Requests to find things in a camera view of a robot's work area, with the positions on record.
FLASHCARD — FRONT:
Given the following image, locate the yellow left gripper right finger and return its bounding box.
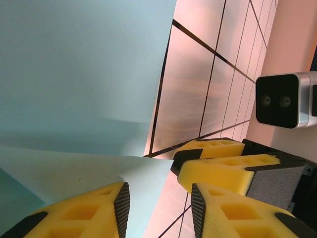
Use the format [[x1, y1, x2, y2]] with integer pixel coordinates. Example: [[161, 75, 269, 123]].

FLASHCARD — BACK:
[[190, 182, 317, 238]]

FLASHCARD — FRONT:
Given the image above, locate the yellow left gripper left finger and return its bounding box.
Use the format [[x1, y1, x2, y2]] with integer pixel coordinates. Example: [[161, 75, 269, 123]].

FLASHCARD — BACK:
[[0, 181, 131, 238]]

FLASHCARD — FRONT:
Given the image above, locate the light blue paper sheet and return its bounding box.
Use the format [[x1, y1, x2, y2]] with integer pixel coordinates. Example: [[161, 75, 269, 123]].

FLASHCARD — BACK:
[[0, 0, 178, 238]]

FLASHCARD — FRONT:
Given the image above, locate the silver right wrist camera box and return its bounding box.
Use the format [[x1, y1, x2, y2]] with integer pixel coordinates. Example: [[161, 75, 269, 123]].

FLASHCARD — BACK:
[[255, 70, 317, 130]]

